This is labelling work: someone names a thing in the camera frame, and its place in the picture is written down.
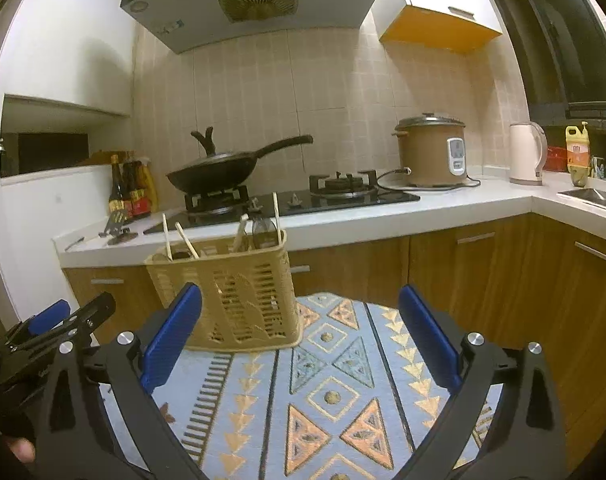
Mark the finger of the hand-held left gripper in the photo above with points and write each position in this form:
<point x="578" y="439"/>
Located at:
<point x="90" y="315"/>
<point x="48" y="317"/>

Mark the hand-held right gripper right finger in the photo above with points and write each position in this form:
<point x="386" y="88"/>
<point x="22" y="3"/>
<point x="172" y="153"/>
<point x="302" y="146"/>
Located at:
<point x="428" y="332"/>

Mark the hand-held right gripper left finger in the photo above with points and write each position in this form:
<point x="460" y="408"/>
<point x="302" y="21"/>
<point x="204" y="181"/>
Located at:
<point x="175" y="330"/>

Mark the beige plastic utensil basket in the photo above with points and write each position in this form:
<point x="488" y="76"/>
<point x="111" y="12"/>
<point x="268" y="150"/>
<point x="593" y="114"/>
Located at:
<point x="243" y="300"/>

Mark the person's left hand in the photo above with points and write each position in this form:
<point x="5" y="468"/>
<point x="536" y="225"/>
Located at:
<point x="22" y="450"/>

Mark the small dark spoon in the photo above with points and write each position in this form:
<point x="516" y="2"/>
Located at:
<point x="74" y="244"/>

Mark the wooden lower cabinets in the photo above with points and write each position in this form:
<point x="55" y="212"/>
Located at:
<point x="483" y="280"/>

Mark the light wooden chopstick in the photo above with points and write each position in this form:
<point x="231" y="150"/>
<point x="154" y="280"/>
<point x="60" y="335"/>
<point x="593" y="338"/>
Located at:
<point x="167" y="237"/>
<point x="187" y="241"/>
<point x="276" y="220"/>

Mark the grey slotted spatula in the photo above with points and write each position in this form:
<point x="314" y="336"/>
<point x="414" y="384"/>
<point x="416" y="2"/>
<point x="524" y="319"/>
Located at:
<point x="114" y="224"/>

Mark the patterned blue table cloth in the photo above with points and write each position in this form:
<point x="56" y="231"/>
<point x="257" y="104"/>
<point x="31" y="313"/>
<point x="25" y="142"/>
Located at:
<point x="328" y="390"/>

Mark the light wooden spoon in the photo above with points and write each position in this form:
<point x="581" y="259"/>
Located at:
<point x="241" y="234"/>

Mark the yellow label sauce bottle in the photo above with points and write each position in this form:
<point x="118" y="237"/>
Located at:
<point x="116" y="195"/>

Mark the red label sauce bottle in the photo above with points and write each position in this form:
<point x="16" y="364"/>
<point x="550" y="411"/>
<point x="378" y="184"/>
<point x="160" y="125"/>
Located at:
<point x="138" y="195"/>

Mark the yellow oil bottle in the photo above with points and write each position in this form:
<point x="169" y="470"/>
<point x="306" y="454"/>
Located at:
<point x="152" y="187"/>

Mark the cardboard box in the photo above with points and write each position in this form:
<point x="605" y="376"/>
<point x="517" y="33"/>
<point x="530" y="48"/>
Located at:
<point x="105" y="157"/>

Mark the black wok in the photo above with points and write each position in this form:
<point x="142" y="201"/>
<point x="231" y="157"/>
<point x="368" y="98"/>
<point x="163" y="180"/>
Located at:
<point x="213" y="175"/>

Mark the black glass gas stove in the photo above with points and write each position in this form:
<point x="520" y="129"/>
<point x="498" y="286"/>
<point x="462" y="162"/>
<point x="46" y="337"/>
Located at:
<point x="328" y="200"/>

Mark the black wok lid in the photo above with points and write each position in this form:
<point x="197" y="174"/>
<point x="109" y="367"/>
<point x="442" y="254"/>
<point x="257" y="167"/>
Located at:
<point x="210" y="157"/>

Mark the brown rice cooker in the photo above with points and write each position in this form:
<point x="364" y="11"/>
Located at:
<point x="425" y="155"/>

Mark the white electric kettle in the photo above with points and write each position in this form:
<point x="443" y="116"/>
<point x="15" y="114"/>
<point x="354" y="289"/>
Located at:
<point x="525" y="155"/>

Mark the steel sink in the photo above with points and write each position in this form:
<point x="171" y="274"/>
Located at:
<point x="590" y="197"/>

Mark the red box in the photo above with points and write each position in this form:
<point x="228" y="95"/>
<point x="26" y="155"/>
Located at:
<point x="557" y="159"/>

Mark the yellow detergent bottle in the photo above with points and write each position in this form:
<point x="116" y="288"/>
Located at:
<point x="577" y="150"/>

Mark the white and orange upper cabinet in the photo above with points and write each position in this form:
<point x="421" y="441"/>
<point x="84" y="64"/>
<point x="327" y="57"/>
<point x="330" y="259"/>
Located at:
<point x="433" y="25"/>

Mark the dark window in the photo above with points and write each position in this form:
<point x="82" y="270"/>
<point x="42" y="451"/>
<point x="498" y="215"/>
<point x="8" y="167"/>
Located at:
<point x="558" y="45"/>

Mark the grey range hood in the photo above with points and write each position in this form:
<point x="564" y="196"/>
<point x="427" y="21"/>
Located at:
<point x="263" y="5"/>

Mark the white upper wall cabinet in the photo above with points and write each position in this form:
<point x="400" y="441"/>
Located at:
<point x="68" y="40"/>

